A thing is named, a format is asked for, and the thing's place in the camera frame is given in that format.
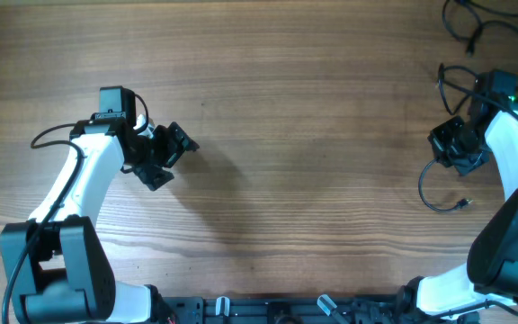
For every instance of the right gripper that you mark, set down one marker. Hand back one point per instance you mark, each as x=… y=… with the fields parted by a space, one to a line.
x=453 y=147

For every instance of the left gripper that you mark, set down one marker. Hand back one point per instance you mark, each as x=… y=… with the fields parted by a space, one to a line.
x=161 y=133

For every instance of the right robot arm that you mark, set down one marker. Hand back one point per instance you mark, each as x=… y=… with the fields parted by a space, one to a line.
x=489 y=278

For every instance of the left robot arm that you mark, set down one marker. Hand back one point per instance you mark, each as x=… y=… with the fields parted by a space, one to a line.
x=55 y=265

